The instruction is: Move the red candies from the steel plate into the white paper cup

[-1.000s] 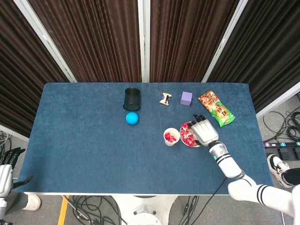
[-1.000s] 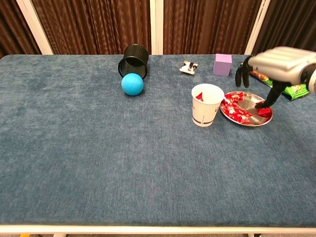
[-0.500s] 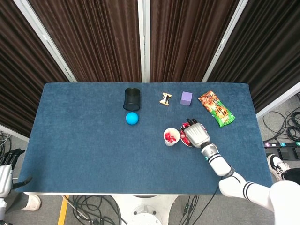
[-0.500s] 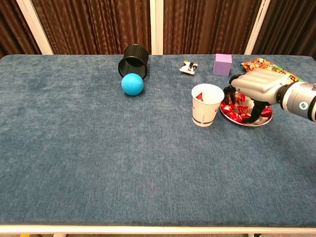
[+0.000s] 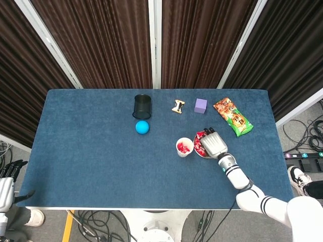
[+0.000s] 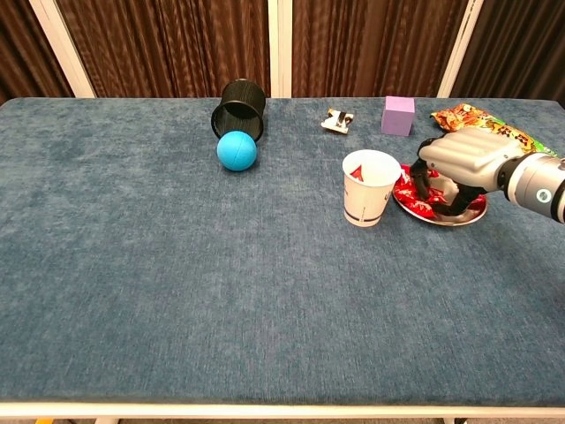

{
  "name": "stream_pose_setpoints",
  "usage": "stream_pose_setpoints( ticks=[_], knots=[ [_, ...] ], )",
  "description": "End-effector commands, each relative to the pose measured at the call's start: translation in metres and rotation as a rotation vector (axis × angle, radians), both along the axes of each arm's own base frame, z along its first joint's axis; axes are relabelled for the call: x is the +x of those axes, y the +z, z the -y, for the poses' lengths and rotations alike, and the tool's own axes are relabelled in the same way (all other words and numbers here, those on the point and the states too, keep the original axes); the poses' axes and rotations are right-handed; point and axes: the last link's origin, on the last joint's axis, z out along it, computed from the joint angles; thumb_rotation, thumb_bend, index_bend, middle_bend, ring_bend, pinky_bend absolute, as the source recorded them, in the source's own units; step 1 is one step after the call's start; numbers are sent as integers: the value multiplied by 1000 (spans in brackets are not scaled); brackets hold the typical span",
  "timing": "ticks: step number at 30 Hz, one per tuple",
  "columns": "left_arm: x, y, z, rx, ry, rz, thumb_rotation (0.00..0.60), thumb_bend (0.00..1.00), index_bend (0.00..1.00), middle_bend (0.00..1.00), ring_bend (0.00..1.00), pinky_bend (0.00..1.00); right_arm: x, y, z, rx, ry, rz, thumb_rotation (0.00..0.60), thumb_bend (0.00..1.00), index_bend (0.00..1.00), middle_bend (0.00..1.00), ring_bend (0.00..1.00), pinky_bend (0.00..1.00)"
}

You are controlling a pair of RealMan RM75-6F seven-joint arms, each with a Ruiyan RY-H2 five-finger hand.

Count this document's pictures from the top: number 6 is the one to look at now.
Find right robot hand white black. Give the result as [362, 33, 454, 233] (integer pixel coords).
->
[409, 126, 538, 217]

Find white paper cup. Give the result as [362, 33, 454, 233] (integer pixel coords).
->
[342, 148, 403, 228]

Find black mesh pen cup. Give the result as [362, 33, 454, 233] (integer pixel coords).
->
[210, 78, 267, 141]

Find orange green snack bag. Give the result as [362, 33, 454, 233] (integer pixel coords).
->
[430, 102, 560, 158]

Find round metal plate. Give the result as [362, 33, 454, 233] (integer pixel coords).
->
[391, 163, 488, 227]

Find purple cube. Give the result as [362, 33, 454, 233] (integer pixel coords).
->
[380, 95, 417, 136]

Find brown pleated curtain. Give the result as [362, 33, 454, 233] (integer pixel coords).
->
[59, 0, 271, 99]
[449, 0, 565, 107]
[0, 0, 74, 105]
[290, 0, 470, 99]

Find blue ball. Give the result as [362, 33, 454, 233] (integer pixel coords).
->
[215, 130, 258, 172]

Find blue fabric table mat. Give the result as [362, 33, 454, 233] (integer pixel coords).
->
[0, 96, 565, 405]

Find white partition frame post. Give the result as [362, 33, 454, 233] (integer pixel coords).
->
[267, 0, 293, 99]
[435, 0, 486, 99]
[28, 0, 97, 99]

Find white table frame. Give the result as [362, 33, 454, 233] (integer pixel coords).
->
[0, 400, 565, 424]

